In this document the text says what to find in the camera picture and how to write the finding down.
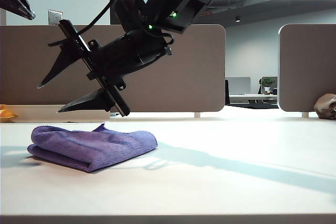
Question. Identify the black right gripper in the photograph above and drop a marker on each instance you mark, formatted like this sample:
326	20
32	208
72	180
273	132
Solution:
126	53

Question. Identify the white background desk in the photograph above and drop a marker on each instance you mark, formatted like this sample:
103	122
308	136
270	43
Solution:
252	96

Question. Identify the orange object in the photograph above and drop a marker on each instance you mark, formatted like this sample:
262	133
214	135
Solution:
5	113

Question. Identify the wide brown desk divider panel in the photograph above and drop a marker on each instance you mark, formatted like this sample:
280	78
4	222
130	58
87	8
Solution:
189	77

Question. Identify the narrow brown desk divider panel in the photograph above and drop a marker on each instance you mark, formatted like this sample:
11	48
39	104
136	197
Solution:
307	69

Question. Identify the white divider foot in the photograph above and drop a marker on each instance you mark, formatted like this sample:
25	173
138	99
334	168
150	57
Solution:
197	115
304	115

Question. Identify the purple microfibre cloth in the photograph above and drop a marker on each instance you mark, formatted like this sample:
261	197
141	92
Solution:
99	148

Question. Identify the potted green plant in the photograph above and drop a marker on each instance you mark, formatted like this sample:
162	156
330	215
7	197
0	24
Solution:
267	83

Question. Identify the grey background desk partition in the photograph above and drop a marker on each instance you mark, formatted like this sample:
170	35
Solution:
239	85

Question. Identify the brown crumpled cloth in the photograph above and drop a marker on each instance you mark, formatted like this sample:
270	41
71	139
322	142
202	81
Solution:
324	106

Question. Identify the metal wall switch plate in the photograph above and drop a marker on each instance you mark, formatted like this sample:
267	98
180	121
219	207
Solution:
55	18

